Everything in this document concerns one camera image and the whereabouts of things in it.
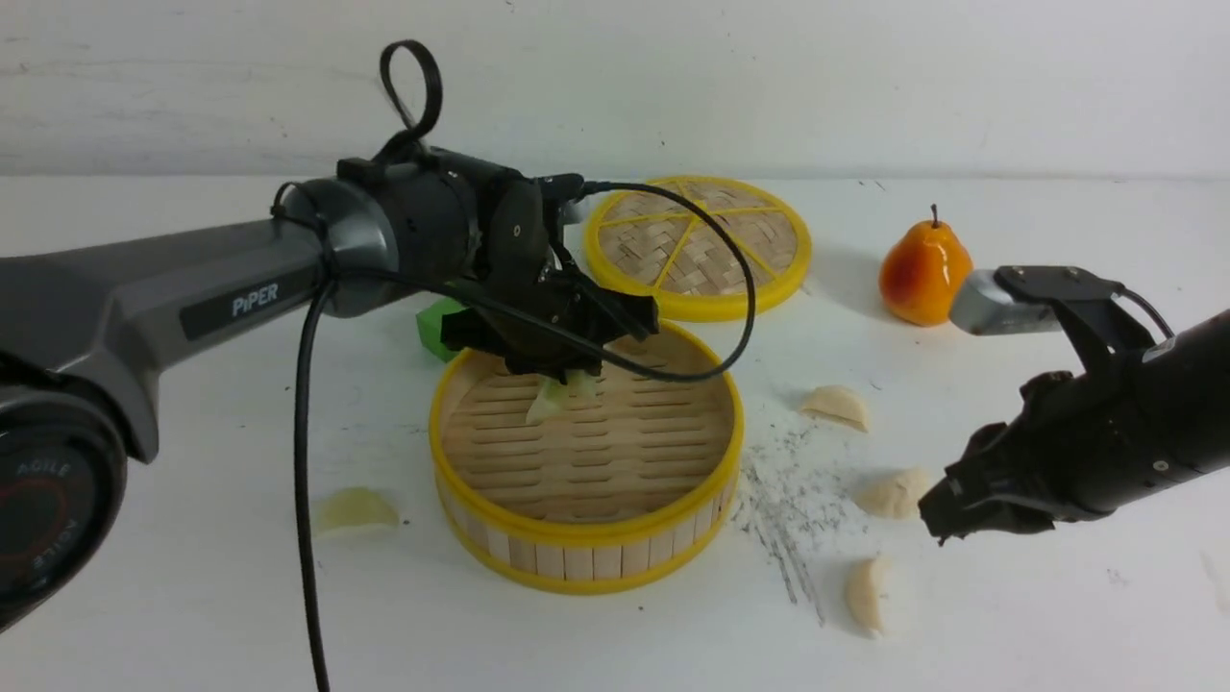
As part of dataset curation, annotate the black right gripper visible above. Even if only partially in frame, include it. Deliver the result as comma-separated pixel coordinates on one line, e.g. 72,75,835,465
918,371,1113,546

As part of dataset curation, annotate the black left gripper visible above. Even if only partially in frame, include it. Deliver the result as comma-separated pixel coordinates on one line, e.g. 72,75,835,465
442,177,661,381

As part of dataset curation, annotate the green dumpling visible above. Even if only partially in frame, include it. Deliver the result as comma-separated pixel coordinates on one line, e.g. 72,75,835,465
565,369,598,399
312,487,401,537
526,376,569,427

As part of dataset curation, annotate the white dumpling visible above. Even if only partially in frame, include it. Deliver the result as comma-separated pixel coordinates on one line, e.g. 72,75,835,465
844,556,891,638
800,383,871,433
855,467,934,521

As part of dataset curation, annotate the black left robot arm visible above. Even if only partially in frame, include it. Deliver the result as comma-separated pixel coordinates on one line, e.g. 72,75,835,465
1,145,659,628

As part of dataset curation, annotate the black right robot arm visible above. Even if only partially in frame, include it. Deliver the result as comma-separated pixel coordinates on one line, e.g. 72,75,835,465
918,312,1229,540

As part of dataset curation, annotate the woven bamboo steamer lid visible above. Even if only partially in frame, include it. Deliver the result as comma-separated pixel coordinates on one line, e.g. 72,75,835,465
583,176,812,321

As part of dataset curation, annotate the bamboo steamer tray yellow rim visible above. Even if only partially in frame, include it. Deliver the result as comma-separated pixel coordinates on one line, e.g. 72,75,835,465
428,352,744,595

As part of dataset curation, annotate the green foam cube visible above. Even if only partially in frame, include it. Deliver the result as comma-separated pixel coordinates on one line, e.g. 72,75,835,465
415,297,466,363

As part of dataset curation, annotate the orange toy pear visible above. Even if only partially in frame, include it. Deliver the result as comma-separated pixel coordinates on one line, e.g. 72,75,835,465
878,203,972,328

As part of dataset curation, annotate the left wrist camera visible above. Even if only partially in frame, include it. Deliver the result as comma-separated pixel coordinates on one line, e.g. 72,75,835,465
535,172,588,225

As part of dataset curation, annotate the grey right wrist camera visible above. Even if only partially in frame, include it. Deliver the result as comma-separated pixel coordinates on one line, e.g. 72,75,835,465
948,265,1159,371

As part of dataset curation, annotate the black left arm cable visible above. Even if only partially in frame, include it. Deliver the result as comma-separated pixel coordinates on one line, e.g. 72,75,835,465
271,38,758,692

